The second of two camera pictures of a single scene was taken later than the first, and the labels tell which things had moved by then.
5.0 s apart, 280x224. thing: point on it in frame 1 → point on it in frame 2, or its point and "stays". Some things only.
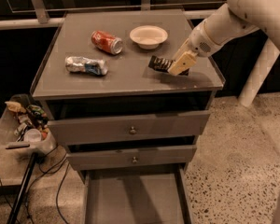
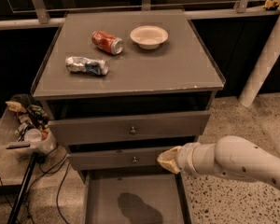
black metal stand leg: x=22 y=191 stays
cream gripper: x=198 y=43 → x=186 y=160
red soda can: x=106 y=42 stays
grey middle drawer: x=133 y=158 stays
